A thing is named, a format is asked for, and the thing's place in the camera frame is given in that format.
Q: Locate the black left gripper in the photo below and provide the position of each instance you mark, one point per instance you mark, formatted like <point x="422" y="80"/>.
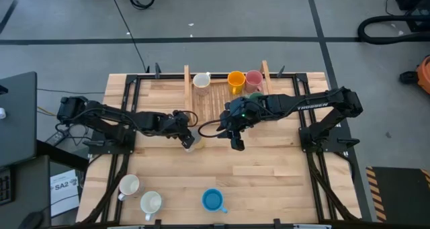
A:
<point x="179" y="123"/>

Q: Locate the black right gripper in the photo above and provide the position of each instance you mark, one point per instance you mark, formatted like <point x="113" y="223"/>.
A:
<point x="242" y="113"/>

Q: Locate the yellow spotted white mug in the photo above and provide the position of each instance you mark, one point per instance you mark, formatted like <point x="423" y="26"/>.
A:
<point x="199" y="143"/>

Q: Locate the blue faceted mug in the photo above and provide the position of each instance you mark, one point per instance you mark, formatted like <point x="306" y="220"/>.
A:
<point x="213" y="200"/>

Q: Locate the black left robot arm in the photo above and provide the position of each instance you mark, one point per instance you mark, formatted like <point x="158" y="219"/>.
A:
<point x="111" y="113"/>

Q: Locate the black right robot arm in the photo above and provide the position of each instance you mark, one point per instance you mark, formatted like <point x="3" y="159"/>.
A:
<point x="302" y="104"/>

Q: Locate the green mug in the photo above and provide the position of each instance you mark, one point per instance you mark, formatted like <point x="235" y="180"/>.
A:
<point x="257" y="95"/>

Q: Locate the wooden slatted mug rack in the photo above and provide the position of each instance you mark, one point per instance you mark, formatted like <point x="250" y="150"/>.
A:
<point x="188" y="88"/>

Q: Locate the pink floral patterned mug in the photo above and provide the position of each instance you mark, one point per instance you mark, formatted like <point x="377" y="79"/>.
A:
<point x="201" y="81"/>

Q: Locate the white ceramic mug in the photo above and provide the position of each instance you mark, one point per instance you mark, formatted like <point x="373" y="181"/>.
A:
<point x="129" y="185"/>

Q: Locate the black table clamp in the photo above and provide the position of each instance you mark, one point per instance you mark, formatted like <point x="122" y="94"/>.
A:
<point x="157" y="71"/>
<point x="281" y="72"/>

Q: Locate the black floor tape line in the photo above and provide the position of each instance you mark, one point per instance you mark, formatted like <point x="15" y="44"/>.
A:
<point x="320" y="41"/>

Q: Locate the black power adapter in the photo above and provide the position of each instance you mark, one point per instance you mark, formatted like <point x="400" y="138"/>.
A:
<point x="57" y="138"/>

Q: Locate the white printed paper sheet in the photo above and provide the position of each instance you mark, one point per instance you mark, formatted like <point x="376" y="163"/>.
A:
<point x="64" y="192"/>

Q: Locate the dark grey cabinet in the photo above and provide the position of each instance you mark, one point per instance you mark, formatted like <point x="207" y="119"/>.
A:
<point x="16" y="121"/>

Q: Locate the hazard striped black mat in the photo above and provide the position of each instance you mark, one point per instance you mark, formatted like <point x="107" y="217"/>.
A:
<point x="399" y="192"/>

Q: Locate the black computer mouse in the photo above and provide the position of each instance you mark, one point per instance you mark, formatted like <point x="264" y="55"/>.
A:
<point x="30" y="220"/>

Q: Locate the black keyboard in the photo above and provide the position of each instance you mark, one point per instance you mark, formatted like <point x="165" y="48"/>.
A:
<point x="5" y="187"/>

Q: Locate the orange vacuum cleaner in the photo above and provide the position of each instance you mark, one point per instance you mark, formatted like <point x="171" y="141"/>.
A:
<point x="425" y="74"/>

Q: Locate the black equipment case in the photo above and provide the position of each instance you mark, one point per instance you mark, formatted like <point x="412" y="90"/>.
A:
<point x="415" y="4"/>

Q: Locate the black aluminium table frame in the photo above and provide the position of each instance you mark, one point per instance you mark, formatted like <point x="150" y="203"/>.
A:
<point x="131" y="98"/>

